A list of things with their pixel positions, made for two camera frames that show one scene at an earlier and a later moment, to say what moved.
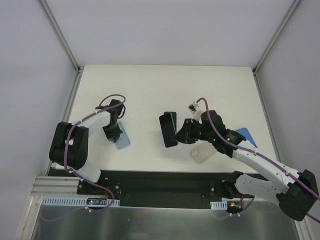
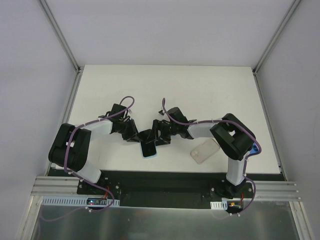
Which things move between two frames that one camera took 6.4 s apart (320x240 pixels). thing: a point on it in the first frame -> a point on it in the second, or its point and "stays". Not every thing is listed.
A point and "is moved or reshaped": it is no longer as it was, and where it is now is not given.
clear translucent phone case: (203, 152) stays
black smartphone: (168, 129) is moved or reshaped
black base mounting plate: (158, 189) stays
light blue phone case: (123, 141) -> (150, 156)
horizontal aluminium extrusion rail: (46, 186) stays
